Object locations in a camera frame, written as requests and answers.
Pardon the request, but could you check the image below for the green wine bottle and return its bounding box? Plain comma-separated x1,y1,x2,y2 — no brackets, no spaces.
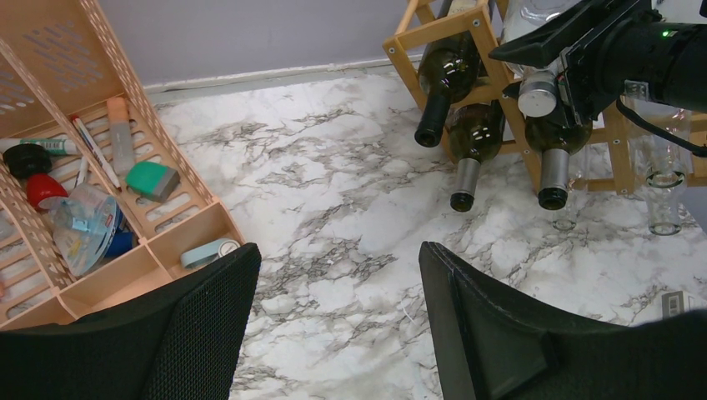
525,117,593,211
449,100,505,213
414,30,482,148

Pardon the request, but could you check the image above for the clear glass bottle silver cap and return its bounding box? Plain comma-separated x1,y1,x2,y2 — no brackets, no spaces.
501,0,578,118

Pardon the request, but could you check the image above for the clear tall glass bottle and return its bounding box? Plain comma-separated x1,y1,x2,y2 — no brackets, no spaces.
628,99,692,236

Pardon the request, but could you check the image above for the wooden wine rack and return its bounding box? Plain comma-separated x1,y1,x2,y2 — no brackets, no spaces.
382,0,707,195

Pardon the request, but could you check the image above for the clear square glass bottle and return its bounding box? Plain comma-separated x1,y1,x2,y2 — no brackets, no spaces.
551,146,589,232

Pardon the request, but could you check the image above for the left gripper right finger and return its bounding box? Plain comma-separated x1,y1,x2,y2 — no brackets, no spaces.
419,242,706,399

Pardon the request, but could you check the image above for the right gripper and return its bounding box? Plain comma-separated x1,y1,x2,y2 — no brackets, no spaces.
489,1,663,127

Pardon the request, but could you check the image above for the orange plastic file organizer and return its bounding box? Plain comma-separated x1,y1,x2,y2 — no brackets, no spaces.
1,1,243,330

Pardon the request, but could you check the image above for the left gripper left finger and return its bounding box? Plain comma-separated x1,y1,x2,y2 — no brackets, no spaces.
1,243,262,399

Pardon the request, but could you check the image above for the red black small bottle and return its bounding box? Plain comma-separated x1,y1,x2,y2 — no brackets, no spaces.
3,143,68,212

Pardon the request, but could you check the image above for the green small box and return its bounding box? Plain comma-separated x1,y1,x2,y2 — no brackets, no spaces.
126,161,180,203

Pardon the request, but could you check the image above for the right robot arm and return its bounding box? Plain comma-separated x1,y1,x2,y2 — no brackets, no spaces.
489,1,706,126

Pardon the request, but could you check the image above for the small white cardboard box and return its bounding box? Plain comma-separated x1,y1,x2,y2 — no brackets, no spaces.
661,291,702,319

